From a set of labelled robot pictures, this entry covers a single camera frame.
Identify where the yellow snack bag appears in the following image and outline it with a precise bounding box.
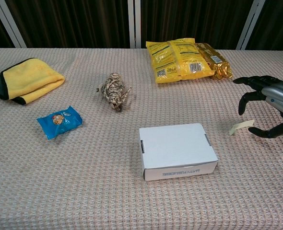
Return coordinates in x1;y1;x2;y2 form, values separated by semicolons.
145;37;216;84

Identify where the white metal frame post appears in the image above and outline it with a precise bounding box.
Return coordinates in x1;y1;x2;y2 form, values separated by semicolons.
236;0;267;50
127;0;142;49
0;0;27;48

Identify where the pink waffle tablecloth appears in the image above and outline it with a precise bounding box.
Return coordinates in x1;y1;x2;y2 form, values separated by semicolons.
0;47;283;230

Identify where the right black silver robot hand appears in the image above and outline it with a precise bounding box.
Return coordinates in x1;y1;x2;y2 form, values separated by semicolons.
232;75;283;139

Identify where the gold foil snack packet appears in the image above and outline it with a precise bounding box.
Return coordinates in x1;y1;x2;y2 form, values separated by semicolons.
195;42;234;81

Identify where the white card packet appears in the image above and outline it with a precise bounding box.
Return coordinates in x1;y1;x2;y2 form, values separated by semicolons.
139;123;219;182

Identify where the blue snack packet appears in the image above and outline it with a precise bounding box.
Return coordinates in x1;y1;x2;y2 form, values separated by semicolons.
36;105;83;140

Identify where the yellow folded microfiber towel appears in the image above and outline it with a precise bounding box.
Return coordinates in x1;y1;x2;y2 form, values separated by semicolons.
0;57;66;106

